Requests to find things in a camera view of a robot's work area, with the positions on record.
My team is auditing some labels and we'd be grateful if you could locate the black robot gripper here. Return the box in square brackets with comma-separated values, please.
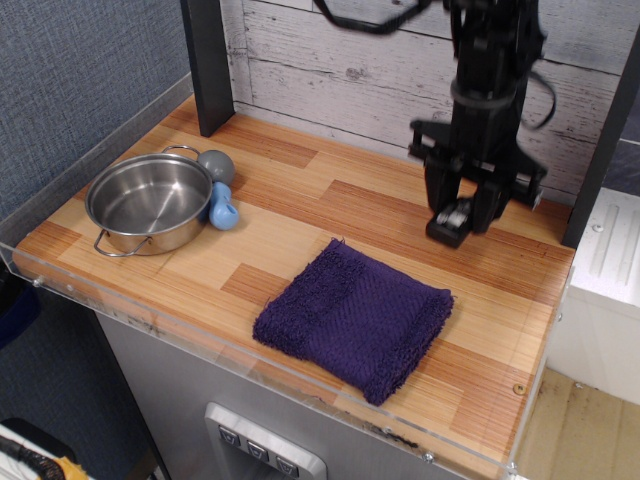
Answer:
[409, 89, 547, 234]

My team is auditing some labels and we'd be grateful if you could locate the small black bottle red cap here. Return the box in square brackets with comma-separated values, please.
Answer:
[426, 198, 473, 248]

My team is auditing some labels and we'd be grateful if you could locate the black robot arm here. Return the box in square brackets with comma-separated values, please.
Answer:
[409, 1, 547, 247]

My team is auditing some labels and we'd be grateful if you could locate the purple folded cloth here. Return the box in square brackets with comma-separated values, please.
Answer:
[253, 239, 454, 406]

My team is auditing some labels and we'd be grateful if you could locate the white plastic cabinet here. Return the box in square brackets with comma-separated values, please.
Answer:
[547, 188, 639, 404]

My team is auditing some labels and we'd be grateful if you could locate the blue and grey toy dumbbell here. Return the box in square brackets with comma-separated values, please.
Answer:
[197, 150, 239, 231]

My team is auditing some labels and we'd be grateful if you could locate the clear acrylic table guard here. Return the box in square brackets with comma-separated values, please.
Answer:
[6, 83, 572, 479]

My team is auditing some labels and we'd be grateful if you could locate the stainless steel pot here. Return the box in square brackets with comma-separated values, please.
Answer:
[85, 149, 212, 258]

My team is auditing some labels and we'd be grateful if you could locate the silver dispenser button panel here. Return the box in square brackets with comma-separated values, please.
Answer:
[204, 402, 328, 479]

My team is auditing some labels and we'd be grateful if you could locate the black mesh and yellow object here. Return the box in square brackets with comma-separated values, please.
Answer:
[1, 437, 89, 480]

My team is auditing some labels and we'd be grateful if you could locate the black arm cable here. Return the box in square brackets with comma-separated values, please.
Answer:
[312, 0, 451, 36]

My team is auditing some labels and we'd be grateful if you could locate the black vertical post right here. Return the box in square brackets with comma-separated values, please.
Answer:
[561, 32, 639, 248]

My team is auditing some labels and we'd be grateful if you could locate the black vertical post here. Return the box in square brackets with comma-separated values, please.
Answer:
[561, 32, 639, 248]
[180, 0, 235, 137]

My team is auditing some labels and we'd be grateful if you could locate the black vertical post left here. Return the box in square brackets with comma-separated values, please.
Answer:
[180, 0, 235, 137]

